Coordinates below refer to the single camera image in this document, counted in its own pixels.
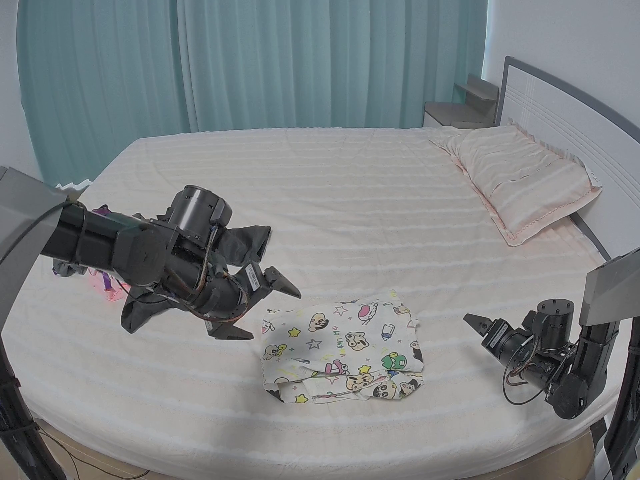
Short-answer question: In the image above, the blue-green curtain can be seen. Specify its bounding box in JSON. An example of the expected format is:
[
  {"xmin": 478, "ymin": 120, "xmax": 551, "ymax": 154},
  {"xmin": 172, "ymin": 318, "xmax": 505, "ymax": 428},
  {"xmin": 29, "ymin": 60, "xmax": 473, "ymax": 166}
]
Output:
[
  {"xmin": 175, "ymin": 0, "xmax": 491, "ymax": 133},
  {"xmin": 17, "ymin": 0, "xmax": 193, "ymax": 190}
]

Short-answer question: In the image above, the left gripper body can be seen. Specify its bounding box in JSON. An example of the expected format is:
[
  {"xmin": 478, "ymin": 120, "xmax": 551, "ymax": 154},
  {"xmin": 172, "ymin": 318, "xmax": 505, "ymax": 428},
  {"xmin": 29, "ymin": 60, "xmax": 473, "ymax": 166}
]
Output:
[{"xmin": 196, "ymin": 262, "xmax": 277, "ymax": 330}]

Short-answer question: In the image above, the black cable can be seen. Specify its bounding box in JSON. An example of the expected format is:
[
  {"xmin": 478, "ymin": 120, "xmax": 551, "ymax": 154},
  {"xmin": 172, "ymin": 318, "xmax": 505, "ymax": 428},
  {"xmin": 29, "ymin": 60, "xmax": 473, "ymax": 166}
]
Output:
[{"xmin": 501, "ymin": 350, "xmax": 547, "ymax": 407}]

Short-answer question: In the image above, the pile of clothes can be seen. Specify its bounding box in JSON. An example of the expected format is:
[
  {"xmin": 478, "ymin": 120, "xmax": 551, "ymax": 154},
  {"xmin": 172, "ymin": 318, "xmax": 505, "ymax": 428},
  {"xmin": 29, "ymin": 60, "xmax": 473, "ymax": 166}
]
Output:
[{"xmin": 50, "ymin": 204, "xmax": 128, "ymax": 304}]

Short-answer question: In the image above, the bed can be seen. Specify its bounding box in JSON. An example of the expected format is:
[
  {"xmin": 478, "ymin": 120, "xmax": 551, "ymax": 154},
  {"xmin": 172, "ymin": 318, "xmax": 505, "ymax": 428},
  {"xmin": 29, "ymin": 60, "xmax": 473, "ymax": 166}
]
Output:
[{"xmin": 0, "ymin": 55, "xmax": 640, "ymax": 480}]

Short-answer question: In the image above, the black garment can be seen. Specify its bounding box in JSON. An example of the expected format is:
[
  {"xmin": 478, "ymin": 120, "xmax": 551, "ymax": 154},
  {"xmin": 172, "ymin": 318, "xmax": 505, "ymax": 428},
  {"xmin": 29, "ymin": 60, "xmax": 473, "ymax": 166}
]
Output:
[{"xmin": 120, "ymin": 210, "xmax": 272, "ymax": 334}]

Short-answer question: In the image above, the pale pink striped pillow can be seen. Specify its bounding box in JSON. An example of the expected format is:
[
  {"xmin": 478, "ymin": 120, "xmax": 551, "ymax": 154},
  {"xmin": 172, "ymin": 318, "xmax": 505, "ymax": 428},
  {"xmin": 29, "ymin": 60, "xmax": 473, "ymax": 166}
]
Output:
[{"xmin": 429, "ymin": 124, "xmax": 603, "ymax": 247}]

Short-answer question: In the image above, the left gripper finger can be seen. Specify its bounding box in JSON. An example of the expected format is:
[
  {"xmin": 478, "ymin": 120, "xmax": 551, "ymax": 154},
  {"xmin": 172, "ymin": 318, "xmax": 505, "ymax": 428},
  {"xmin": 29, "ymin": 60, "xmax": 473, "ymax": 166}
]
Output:
[
  {"xmin": 264, "ymin": 266, "xmax": 303, "ymax": 300},
  {"xmin": 206, "ymin": 322, "xmax": 256, "ymax": 342}
]

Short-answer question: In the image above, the white printed pyjama top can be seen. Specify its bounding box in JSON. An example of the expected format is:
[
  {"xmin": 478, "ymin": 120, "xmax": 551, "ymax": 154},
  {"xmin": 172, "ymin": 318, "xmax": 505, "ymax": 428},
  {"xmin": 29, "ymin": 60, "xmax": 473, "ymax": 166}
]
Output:
[{"xmin": 260, "ymin": 290, "xmax": 426, "ymax": 405}]

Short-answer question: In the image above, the grey bedside table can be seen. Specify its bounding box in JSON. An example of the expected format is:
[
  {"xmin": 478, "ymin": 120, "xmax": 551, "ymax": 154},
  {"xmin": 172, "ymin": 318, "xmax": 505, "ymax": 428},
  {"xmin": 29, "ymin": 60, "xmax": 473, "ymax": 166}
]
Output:
[{"xmin": 424, "ymin": 74, "xmax": 501, "ymax": 130}]

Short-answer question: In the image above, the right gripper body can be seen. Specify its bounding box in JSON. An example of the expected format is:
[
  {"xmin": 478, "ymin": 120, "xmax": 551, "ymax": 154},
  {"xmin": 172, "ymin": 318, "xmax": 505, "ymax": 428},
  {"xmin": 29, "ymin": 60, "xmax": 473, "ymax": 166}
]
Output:
[{"xmin": 480, "ymin": 318, "xmax": 537, "ymax": 370}]

